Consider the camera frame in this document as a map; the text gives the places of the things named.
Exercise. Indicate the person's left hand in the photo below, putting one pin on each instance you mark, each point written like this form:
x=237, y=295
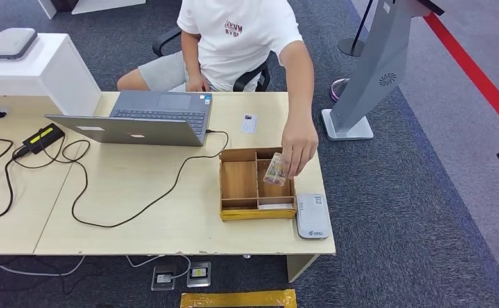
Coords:
x=300, y=144

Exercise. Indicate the person's right hand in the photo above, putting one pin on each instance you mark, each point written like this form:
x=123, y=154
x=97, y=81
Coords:
x=198, y=83

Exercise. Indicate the colourful room key card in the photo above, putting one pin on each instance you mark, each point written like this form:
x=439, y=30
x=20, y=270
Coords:
x=275, y=172

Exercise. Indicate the white ID card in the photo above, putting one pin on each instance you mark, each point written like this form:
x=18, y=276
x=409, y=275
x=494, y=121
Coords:
x=249, y=123

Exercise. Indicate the person's right forearm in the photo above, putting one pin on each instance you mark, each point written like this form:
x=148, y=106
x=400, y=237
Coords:
x=191, y=51

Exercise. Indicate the person's left forearm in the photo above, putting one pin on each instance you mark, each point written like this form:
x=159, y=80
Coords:
x=298, y=85

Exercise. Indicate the person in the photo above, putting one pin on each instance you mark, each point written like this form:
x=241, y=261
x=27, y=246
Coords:
x=241, y=42

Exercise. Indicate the white card stack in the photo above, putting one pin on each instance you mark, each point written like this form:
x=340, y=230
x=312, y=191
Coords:
x=275, y=206

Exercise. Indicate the grey card reader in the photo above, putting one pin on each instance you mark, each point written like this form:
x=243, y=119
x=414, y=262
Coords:
x=313, y=217

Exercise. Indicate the black office chair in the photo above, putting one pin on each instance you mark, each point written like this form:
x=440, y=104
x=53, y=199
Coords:
x=249, y=80

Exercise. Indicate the chrome stanchion base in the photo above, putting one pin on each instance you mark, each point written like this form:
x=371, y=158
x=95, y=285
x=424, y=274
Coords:
x=339, y=89

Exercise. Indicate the grey laptop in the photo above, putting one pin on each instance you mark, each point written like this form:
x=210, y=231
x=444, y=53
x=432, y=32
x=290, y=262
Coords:
x=147, y=131

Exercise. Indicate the wooden organizer box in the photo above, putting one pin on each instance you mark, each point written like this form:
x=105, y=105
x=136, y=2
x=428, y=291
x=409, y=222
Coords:
x=239, y=180

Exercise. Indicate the grey kiosk stand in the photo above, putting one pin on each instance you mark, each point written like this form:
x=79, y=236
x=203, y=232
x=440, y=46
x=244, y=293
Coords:
x=379, y=63

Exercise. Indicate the white furniture panel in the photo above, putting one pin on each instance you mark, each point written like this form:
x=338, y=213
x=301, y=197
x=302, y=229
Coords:
x=101, y=5

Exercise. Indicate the white cabinet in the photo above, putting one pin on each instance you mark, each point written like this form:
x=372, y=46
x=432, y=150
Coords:
x=41, y=74

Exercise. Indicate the black power adapter yellow label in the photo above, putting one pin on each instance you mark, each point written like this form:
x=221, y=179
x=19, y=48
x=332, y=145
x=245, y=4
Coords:
x=43, y=138

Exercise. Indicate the metal floor socket plate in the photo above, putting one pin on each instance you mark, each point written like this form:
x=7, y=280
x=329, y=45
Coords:
x=164, y=278
x=199, y=274

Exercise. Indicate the grey flat device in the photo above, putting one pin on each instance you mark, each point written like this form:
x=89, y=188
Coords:
x=11, y=43

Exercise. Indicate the black stanchion post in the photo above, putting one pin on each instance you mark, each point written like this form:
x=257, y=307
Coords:
x=351, y=46

